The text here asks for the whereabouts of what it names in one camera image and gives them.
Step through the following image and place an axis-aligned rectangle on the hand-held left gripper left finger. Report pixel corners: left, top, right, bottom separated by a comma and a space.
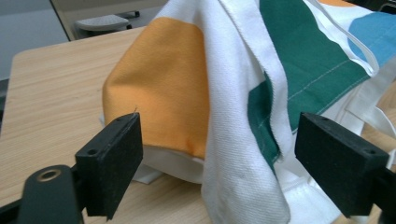
74, 112, 145, 221

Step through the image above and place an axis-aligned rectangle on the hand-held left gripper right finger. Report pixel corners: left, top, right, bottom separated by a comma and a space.
293, 112, 390, 218

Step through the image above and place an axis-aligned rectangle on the white tote bag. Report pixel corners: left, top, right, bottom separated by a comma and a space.
98, 0, 396, 224

